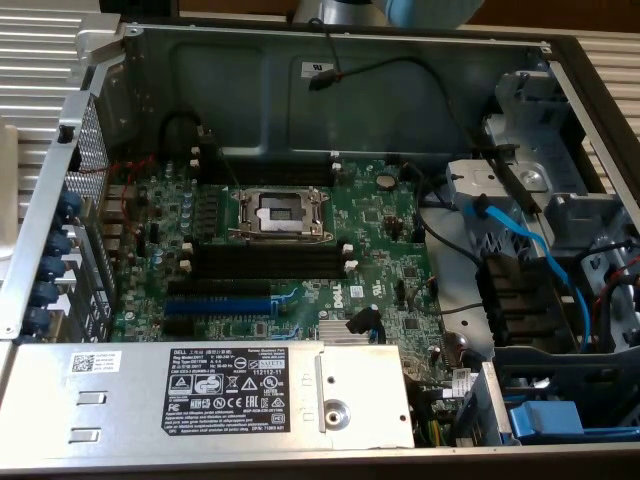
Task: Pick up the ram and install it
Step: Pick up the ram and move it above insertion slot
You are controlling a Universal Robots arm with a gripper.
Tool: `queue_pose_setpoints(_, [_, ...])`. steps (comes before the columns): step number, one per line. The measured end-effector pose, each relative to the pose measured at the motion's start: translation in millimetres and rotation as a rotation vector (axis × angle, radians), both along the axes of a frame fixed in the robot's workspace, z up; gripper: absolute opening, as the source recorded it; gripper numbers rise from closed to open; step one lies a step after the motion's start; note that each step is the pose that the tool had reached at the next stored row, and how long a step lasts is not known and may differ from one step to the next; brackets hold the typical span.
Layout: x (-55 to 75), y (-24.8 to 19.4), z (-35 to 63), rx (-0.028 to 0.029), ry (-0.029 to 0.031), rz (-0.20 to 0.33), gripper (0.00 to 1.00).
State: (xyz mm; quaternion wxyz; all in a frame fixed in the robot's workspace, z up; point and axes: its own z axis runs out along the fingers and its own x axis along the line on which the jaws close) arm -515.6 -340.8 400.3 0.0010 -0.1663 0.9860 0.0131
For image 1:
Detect yellow green wire bundle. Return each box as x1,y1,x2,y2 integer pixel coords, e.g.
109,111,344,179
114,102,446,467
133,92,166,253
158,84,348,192
417,417,446,447

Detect black wire beside motherboard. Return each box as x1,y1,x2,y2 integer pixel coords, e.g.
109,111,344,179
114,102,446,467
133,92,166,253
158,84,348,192
417,199,486,266

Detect thin red wire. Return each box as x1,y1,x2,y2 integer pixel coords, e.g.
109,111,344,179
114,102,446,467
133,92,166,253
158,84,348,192
79,153,156,236

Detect green Dell motherboard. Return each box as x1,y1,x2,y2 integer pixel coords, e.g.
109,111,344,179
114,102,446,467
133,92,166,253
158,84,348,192
102,154,451,419

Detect silver metal corner bracket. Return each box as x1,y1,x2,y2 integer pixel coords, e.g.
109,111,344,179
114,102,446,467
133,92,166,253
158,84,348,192
74,13,124,66

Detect short black expansion slot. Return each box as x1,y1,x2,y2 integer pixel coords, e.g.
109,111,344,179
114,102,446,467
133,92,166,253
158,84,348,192
162,317,197,336

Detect blue plastic drive latch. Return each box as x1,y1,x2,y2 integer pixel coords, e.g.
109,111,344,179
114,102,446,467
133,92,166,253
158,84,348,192
507,399,586,444

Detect thin black wire with plug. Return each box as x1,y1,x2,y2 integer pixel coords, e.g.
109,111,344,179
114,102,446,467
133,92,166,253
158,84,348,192
307,18,501,151

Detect black plastic drive bracket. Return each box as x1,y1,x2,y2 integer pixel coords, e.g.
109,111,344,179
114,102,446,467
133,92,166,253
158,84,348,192
477,252,576,346

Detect silver finned chipset heatsink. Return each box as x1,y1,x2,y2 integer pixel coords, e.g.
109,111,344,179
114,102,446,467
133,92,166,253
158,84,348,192
318,319,386,345

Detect silver power supply black label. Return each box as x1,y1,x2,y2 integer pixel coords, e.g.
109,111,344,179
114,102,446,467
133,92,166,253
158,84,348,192
0,341,416,451

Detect open metal PC case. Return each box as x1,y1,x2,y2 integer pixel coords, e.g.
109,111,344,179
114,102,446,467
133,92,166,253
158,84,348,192
0,19,640,476

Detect red wire by disk bay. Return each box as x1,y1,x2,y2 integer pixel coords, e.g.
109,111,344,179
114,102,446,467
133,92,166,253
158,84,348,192
592,264,640,311

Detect black RAM slot white latches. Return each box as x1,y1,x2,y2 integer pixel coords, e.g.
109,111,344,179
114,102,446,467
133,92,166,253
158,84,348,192
189,147,341,174
178,257,357,281
189,159,344,187
182,242,354,264

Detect black wire plug on board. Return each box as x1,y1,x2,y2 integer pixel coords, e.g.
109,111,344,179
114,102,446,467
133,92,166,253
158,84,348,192
346,307,384,335

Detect blue flat data wire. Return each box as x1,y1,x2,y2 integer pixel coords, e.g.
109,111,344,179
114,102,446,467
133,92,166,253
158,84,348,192
462,197,596,354

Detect long black expansion slot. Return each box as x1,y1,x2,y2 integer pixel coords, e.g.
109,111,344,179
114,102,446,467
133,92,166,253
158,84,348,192
167,278,274,298

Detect grey metal disk bay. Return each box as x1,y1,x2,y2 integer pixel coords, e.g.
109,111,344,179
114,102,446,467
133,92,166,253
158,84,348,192
444,69,640,351

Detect black looped wire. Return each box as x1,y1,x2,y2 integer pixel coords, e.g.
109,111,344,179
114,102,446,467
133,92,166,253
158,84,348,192
157,109,221,161

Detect CPU socket metal frame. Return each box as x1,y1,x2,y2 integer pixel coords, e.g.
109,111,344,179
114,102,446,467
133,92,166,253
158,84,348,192
227,185,337,246

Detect blue expansion slot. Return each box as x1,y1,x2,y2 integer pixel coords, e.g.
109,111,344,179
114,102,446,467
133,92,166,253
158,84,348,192
163,295,281,316

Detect black flat strap wire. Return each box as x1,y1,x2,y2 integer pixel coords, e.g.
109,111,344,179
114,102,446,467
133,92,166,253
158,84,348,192
467,127,544,215

